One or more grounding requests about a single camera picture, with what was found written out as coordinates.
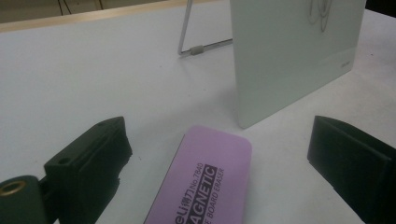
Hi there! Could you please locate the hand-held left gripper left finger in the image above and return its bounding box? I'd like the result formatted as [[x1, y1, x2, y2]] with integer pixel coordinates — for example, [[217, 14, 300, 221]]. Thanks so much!
[[43, 116, 134, 224]]

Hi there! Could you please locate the small white desktop whiteboard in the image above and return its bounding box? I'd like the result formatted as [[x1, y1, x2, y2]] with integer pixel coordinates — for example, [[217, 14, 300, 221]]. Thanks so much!
[[229, 0, 368, 130]]

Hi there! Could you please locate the purple whiteboard eraser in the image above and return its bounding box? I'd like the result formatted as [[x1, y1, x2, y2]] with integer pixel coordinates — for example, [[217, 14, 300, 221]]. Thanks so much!
[[143, 125, 253, 224]]

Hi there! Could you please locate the metal wire whiteboard stand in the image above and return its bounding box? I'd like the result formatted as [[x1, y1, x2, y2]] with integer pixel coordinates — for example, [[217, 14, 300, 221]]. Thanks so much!
[[177, 0, 233, 57]]

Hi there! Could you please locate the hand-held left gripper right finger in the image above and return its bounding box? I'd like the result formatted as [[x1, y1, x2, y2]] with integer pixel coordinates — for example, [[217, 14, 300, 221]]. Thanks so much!
[[306, 115, 396, 224]]

